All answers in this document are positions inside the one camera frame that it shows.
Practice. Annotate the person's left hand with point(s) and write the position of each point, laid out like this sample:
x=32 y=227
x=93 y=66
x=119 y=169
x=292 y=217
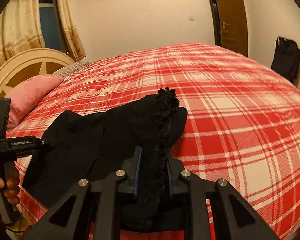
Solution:
x=11 y=185

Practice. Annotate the black bag on chair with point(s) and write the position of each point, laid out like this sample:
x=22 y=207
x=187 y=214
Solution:
x=286 y=59

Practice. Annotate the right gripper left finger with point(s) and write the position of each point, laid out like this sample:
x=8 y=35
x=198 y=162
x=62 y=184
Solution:
x=86 y=202

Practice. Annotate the beige right curtain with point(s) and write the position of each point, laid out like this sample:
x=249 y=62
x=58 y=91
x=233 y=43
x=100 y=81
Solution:
x=75 y=46

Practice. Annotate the black pants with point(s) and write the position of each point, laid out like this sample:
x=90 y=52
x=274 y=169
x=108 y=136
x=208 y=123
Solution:
x=95 y=145

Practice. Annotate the brown wooden door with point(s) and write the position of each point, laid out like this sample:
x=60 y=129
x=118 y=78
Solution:
x=235 y=36

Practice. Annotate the door handle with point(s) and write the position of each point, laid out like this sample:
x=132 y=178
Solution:
x=224 y=24

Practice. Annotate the beige curtain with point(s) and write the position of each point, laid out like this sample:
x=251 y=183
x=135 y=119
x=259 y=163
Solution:
x=20 y=28
x=75 y=46

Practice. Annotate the striped pillow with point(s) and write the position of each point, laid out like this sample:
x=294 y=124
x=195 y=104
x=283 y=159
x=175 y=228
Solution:
x=65 y=71

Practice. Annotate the beige left curtain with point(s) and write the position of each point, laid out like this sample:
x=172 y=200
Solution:
x=20 y=28

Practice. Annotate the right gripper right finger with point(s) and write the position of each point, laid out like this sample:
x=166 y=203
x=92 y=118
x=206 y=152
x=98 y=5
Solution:
x=212 y=208

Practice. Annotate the cream round headboard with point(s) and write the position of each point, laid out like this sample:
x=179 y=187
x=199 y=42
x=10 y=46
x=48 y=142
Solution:
x=28 y=64

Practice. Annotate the window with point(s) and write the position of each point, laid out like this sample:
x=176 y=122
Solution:
x=51 y=25

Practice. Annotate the red plaid bed sheet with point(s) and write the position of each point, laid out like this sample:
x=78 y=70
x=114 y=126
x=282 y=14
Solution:
x=243 y=118

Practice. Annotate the pink folded blanket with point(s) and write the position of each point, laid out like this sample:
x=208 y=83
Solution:
x=27 y=94

